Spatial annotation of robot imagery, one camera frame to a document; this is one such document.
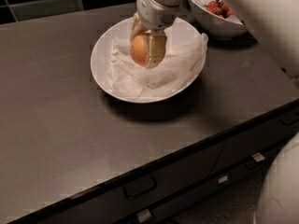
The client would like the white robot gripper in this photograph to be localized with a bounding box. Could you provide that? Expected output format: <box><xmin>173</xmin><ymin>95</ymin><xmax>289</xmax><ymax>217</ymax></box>
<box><xmin>130</xmin><ymin>0</ymin><xmax>181</xmax><ymax>69</ymax></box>

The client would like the orange fruit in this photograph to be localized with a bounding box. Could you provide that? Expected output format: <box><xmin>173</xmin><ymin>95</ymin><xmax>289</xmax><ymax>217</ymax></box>
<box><xmin>130</xmin><ymin>35</ymin><xmax>147</xmax><ymax>66</ymax></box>

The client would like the white robot base shell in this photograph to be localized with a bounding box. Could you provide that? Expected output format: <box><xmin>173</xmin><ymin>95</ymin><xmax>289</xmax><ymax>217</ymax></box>
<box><xmin>253</xmin><ymin>133</ymin><xmax>299</xmax><ymax>224</ymax></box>

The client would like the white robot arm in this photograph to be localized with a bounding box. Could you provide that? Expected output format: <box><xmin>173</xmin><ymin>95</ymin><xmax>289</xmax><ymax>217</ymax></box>
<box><xmin>131</xmin><ymin>0</ymin><xmax>299</xmax><ymax>79</ymax></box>

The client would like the large white bowl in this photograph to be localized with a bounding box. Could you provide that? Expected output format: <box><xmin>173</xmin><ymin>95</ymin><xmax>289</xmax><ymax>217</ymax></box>
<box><xmin>91</xmin><ymin>19</ymin><xmax>201</xmax><ymax>104</ymax></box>

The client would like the white paper towel in bowl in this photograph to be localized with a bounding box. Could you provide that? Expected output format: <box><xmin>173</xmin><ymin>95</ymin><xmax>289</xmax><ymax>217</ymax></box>
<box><xmin>107</xmin><ymin>34</ymin><xmax>208</xmax><ymax>101</ymax></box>

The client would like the white bowl with strawberries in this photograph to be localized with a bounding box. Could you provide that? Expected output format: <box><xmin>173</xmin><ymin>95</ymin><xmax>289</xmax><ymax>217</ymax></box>
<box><xmin>188</xmin><ymin>0</ymin><xmax>247</xmax><ymax>40</ymax></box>

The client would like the red strawberries pile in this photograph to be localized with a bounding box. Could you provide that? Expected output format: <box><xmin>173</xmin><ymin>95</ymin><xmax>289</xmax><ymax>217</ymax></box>
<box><xmin>205</xmin><ymin>0</ymin><xmax>234</xmax><ymax>19</ymax></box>

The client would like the dark upper right drawer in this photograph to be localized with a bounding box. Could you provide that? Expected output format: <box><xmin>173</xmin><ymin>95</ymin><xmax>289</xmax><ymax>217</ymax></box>
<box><xmin>211</xmin><ymin>105</ymin><xmax>299</xmax><ymax>175</ymax></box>

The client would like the dark drawer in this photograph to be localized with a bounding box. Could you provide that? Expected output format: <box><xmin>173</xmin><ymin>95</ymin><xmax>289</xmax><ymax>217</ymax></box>
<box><xmin>115</xmin><ymin>137</ymin><xmax>290</xmax><ymax>224</ymax></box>
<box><xmin>211</xmin><ymin>105</ymin><xmax>299</xmax><ymax>175</ymax></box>
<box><xmin>40</xmin><ymin>140</ymin><xmax>227</xmax><ymax>224</ymax></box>

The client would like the dark upper left drawer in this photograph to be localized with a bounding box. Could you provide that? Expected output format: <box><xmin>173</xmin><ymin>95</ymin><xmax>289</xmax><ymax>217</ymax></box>
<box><xmin>40</xmin><ymin>140</ymin><xmax>227</xmax><ymax>224</ymax></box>

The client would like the dark lower drawer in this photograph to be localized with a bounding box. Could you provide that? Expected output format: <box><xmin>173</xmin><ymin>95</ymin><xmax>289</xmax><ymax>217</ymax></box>
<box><xmin>115</xmin><ymin>137</ymin><xmax>290</xmax><ymax>224</ymax></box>

